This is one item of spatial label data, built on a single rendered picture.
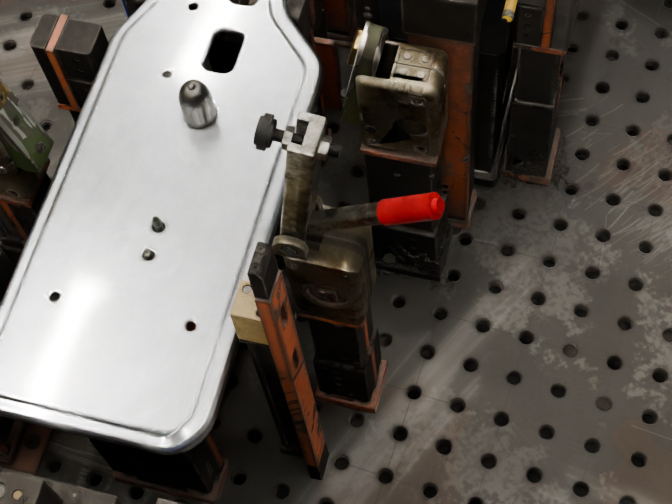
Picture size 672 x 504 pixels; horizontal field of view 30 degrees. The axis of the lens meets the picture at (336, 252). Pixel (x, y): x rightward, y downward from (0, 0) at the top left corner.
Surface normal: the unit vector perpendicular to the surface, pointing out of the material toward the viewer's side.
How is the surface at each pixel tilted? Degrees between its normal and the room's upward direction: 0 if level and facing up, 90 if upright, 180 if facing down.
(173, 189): 0
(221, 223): 0
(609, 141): 0
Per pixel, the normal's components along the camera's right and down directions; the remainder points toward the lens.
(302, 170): -0.26, 0.87
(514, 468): -0.07, -0.45
